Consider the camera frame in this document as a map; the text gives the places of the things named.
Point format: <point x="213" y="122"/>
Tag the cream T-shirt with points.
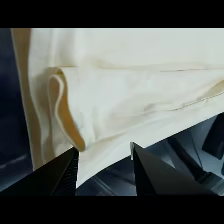
<point x="133" y="86"/>

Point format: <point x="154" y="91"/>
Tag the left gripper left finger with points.
<point x="50" y="176"/>

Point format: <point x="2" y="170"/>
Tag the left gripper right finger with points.
<point x="156" y="176"/>

